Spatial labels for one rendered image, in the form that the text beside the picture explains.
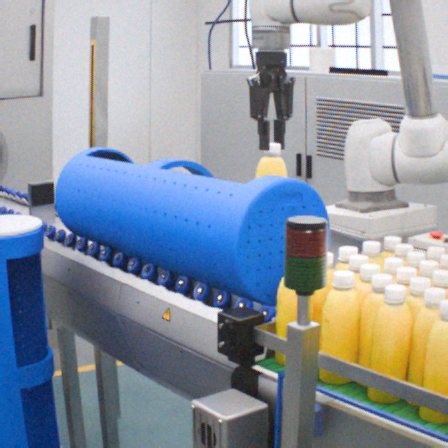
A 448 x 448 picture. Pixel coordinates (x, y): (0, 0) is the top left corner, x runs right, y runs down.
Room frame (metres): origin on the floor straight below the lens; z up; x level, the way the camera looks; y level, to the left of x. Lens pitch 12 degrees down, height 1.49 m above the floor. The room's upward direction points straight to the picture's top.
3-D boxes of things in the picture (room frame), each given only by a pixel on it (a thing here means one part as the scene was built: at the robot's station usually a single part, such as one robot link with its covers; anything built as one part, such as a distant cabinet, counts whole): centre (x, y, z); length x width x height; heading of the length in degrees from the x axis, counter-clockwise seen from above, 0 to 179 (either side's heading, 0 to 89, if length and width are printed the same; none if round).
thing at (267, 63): (1.82, -0.10, 1.47); 0.08 x 0.07 x 0.09; 128
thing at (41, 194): (2.70, 0.67, 1.00); 0.10 x 0.04 x 0.15; 128
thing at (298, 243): (1.13, -0.11, 1.23); 0.06 x 0.06 x 0.04
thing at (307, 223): (1.13, -0.11, 1.18); 0.06 x 0.06 x 0.16
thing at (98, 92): (3.03, 0.51, 0.85); 0.06 x 0.06 x 1.70; 38
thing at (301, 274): (1.13, -0.11, 1.18); 0.06 x 0.06 x 0.05
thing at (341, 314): (1.37, -0.21, 1.00); 0.07 x 0.07 x 0.20
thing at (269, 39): (1.82, -0.10, 1.55); 0.09 x 0.09 x 0.06
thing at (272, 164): (1.83, -0.10, 1.18); 0.07 x 0.07 x 0.20
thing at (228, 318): (1.49, -0.03, 0.95); 0.10 x 0.07 x 0.10; 128
